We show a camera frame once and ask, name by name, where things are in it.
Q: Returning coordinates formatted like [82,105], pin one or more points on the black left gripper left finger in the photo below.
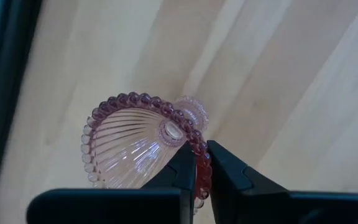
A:
[179,174]

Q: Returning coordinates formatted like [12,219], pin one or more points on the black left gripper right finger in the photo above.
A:
[235,186]

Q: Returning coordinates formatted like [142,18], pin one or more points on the pink glass candle holder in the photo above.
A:
[129,146]

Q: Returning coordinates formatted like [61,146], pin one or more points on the black metal table frame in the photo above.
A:
[8,93]

